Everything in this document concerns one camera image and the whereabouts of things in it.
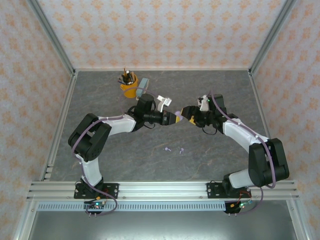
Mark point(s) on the purple earbud charging case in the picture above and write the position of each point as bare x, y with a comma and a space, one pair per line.
178, 115

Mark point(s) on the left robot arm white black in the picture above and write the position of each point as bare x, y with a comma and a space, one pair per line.
120, 126

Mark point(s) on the grey-blue eraser block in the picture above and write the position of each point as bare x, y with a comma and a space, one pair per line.
143, 85

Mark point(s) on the yellow pencil cup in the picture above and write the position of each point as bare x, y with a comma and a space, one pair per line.
130, 91

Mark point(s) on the beige wooden pencil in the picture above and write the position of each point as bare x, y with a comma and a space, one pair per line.
132, 75

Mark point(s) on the blue pen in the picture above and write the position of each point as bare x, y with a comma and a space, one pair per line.
120, 81

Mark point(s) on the black pen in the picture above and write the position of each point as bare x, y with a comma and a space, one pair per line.
128, 75

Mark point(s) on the orange pencil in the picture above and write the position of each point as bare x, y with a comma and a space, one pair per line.
124, 70

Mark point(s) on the grey metal panel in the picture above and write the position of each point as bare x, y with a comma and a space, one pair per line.
162, 227

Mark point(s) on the aluminium table back rail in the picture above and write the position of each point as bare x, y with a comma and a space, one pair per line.
200, 69

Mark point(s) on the aluminium table side rail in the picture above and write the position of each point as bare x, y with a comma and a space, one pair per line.
60, 125
265, 125

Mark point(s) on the wide aluminium mounting rail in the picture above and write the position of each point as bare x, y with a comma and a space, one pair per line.
162, 190

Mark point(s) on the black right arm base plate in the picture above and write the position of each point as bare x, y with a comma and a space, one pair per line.
212, 191

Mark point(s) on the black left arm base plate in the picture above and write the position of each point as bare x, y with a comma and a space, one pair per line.
112, 191

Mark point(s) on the aluminium frame post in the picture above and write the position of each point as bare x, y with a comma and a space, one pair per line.
51, 35
272, 35

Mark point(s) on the aluminium lower frame leg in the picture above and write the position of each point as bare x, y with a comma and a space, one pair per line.
23, 225
298, 225

